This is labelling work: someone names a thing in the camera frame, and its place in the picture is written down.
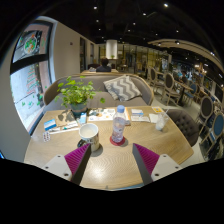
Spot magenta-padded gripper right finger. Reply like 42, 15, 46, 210
132, 143, 184, 186

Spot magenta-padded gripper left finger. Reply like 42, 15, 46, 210
42, 143, 92, 185

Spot clear blue-capped water bottle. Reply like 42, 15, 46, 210
110, 104, 128, 144

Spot playing cards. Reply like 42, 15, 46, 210
42, 130, 52, 143

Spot small blue box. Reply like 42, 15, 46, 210
43, 118, 58, 132

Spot clear plastic cup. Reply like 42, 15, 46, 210
154, 108, 170, 132

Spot dark tufted armchair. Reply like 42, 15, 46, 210
165, 108, 200, 148

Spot white paper napkin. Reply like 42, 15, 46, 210
148, 113, 161, 124

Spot brown cardboard card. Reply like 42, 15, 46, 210
54, 109, 77, 128

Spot small light blue carton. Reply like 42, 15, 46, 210
79, 112, 88, 125

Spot flat round red coaster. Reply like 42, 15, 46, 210
109, 134, 127, 147

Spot yellow square card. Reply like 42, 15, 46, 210
151, 105, 165, 114

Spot small blue white pack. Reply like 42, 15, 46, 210
130, 108, 144, 117

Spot white and orange box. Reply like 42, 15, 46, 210
123, 106, 132, 126

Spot white printed brochure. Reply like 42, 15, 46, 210
87, 107, 116, 123

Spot group of wooden chairs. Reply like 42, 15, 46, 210
146, 64, 224, 158

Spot green potted plant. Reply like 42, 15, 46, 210
54, 75, 106, 118

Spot grey white zigzag cushion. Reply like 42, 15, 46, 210
102, 74, 143, 102

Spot grey curved sofa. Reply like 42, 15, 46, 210
43, 73, 155, 113

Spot dark-framed decorated window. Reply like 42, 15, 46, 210
9, 19, 59, 134

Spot person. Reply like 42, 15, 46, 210
95, 58, 113, 73

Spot ceiling lights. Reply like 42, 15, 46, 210
91, 2, 218, 56

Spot white mug with dark handle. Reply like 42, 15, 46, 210
77, 122, 100, 153

